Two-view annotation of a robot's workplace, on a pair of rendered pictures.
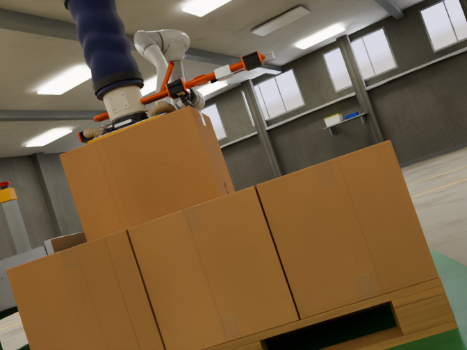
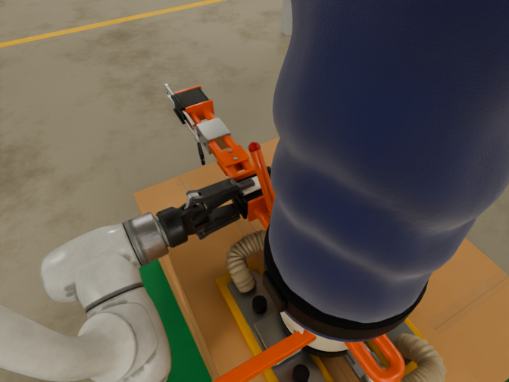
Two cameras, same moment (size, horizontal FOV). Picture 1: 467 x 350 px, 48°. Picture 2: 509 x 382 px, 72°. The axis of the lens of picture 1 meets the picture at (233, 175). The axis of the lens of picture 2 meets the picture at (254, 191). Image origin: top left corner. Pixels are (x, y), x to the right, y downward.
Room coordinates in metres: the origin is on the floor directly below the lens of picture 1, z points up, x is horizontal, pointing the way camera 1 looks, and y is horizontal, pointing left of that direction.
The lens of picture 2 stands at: (2.61, 0.50, 1.63)
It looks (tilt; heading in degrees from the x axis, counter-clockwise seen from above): 49 degrees down; 234
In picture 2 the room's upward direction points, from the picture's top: straight up
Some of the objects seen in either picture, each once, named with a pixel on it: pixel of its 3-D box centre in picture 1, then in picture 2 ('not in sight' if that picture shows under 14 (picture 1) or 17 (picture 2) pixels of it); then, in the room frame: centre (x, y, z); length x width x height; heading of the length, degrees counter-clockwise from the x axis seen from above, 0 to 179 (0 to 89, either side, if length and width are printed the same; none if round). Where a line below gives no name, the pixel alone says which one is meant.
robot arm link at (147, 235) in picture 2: (190, 97); (148, 237); (2.55, 0.08, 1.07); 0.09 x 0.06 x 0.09; 83
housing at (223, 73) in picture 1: (223, 73); (213, 136); (2.29, -0.10, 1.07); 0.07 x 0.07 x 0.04; 83
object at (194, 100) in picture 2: (251, 60); (194, 104); (2.27, -0.23, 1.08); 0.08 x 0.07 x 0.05; 83
